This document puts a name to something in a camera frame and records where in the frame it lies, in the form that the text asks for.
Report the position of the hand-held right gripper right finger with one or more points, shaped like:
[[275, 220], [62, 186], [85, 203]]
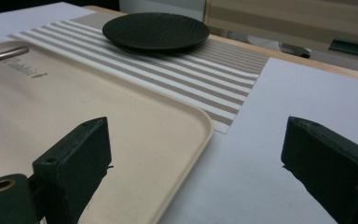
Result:
[[332, 168]]

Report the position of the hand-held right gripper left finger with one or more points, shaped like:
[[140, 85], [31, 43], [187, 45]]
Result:
[[74, 168]]

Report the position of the beige tray with rabbit print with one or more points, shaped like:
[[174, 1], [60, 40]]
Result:
[[74, 93]]

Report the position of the silver knife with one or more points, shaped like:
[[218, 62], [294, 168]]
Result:
[[3, 56]]

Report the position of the black textured plate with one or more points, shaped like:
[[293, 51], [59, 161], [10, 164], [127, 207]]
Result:
[[155, 31]]

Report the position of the dark chair base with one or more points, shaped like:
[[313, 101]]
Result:
[[295, 49]]

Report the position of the striped grey placemat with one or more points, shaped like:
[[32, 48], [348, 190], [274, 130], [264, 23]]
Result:
[[183, 81]]

